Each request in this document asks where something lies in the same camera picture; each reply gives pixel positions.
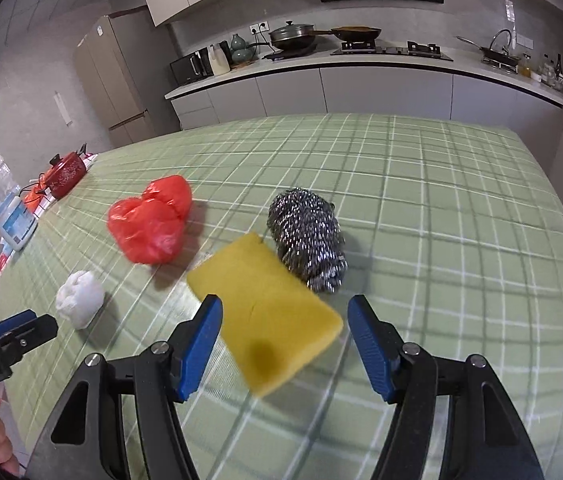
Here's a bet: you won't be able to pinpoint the red plastic bag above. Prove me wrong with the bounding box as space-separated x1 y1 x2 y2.
108 175 193 265

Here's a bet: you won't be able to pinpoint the white jug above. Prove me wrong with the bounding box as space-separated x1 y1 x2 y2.
209 42 231 76

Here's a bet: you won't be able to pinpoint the grey kitchen counter cabinets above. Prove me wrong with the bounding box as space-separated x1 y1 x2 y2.
164 52 563 171

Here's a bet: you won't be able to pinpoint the red patterned electric pot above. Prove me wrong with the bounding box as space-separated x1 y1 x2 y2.
42 142 87 200

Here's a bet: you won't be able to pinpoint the black frying pan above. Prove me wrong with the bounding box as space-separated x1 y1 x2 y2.
311 26 382 43

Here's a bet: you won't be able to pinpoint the green checkered tablecloth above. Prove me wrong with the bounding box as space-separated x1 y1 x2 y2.
0 112 563 480

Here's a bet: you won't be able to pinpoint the black microwave oven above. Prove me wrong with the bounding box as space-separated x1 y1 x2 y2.
169 49 212 87

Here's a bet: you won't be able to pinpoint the beige refrigerator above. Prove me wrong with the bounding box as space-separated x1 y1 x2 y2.
72 6 182 150

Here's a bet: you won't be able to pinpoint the black gas stove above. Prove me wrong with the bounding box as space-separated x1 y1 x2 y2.
330 40 453 62

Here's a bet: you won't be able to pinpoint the white paper wall note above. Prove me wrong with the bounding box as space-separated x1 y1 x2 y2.
56 91 73 127

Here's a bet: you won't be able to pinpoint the white jar with blue lid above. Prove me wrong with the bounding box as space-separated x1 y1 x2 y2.
0 194 38 252

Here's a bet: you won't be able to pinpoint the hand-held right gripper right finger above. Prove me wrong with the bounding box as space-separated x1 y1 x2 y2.
346 294 547 480

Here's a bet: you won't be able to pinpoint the yellow sponge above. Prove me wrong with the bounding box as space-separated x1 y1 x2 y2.
186 231 345 398

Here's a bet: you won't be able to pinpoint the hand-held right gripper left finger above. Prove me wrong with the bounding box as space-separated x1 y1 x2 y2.
26 294 225 480

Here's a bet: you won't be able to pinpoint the grey wok with lid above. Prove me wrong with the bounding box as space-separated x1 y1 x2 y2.
268 21 335 51

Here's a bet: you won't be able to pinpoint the white crumpled tissue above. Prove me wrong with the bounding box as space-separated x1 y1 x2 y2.
56 270 105 331

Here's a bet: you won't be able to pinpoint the black induction cooker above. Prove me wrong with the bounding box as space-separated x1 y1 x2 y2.
263 46 317 61

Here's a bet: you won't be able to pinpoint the steel wool scourer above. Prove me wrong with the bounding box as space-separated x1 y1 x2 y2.
266 187 348 293

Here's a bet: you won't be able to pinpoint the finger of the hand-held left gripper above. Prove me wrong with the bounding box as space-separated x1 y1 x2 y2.
0 314 60 368
0 309 38 346

